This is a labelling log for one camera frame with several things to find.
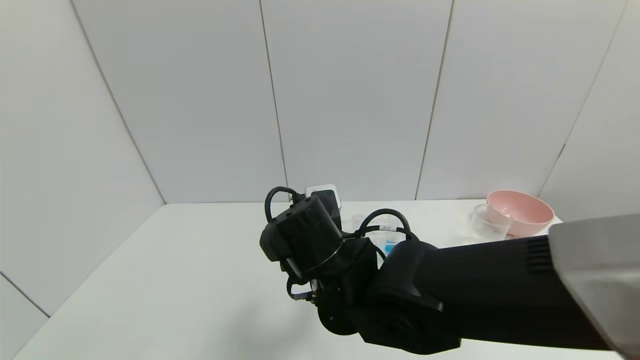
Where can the white black wrist camera box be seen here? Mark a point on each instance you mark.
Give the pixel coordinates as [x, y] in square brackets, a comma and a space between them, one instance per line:
[325, 197]

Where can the pink bowl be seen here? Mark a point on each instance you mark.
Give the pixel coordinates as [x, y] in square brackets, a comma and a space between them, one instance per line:
[525, 212]

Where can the clear glass beaker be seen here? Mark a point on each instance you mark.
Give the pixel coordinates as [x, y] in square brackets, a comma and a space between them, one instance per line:
[487, 227]

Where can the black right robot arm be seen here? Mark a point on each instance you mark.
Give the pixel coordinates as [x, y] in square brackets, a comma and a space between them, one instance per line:
[475, 290]

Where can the clear acrylic test tube rack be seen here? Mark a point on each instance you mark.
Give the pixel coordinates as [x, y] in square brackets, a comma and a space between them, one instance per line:
[357, 220]

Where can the test tube with blue pigment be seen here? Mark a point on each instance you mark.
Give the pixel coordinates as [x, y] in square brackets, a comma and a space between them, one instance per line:
[391, 247]

